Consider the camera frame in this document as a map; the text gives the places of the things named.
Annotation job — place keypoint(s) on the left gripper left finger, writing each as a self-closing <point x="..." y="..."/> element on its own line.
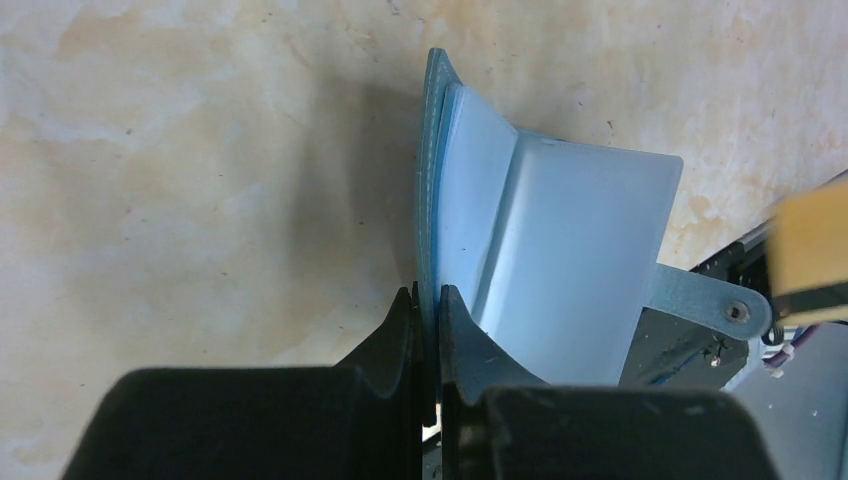
<point x="377" y="421"/>

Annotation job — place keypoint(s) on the gold credit card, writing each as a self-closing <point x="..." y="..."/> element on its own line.
<point x="807" y="256"/>

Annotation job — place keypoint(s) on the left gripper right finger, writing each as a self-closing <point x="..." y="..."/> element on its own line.
<point x="474" y="431"/>

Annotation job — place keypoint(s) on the blue card holder wallet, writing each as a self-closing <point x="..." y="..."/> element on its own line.
<point x="552" y="244"/>

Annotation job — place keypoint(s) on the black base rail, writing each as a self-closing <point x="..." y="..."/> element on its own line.
<point x="709" y="327"/>

